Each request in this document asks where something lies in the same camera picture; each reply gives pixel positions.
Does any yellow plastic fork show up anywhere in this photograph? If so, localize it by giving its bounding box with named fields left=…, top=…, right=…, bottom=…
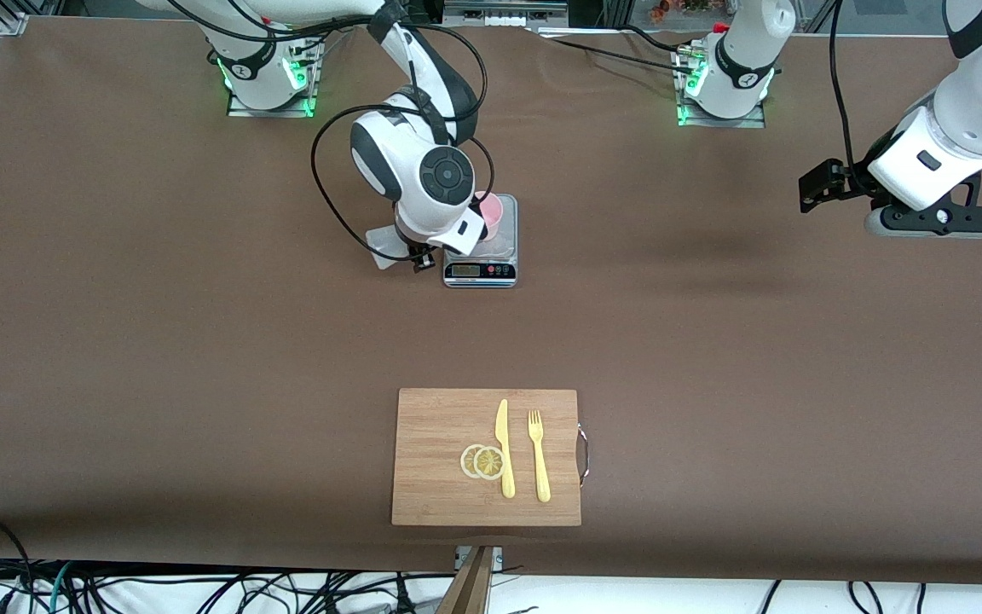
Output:
left=527, top=409, right=552, bottom=503

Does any small metal mounting bracket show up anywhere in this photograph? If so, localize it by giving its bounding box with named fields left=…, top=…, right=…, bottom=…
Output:
left=455, top=546, right=505, bottom=571

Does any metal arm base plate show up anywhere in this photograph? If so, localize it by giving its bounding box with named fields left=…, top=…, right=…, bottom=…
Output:
left=227, top=47, right=318, bottom=119
left=677, top=43, right=766, bottom=129

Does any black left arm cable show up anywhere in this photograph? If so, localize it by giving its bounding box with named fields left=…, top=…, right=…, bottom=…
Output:
left=828, top=0, right=865, bottom=171

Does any yellow plastic knife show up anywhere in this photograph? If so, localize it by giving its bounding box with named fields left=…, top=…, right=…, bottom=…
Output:
left=494, top=398, right=516, bottom=500

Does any pink plastic cup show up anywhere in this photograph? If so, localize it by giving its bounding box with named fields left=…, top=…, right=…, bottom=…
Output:
left=474, top=193, right=505, bottom=248

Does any black base cable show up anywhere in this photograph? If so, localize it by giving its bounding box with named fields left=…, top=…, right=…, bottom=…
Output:
left=623, top=24, right=692, bottom=54
left=538, top=34, right=696, bottom=78

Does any wooden post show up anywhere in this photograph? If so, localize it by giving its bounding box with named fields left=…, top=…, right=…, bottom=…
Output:
left=436, top=546, right=496, bottom=614

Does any wooden cutting board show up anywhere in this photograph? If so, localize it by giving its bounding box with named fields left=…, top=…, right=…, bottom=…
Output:
left=391, top=388, right=583, bottom=527

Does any teal floor cable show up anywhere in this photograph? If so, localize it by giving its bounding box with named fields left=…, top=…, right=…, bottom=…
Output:
left=46, top=561, right=74, bottom=614

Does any silver digital kitchen scale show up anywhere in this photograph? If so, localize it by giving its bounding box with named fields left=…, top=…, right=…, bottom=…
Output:
left=443, top=194, right=518, bottom=289

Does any brown table cover sheet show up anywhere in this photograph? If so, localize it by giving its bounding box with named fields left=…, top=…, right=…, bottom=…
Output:
left=0, top=15, right=982, bottom=588

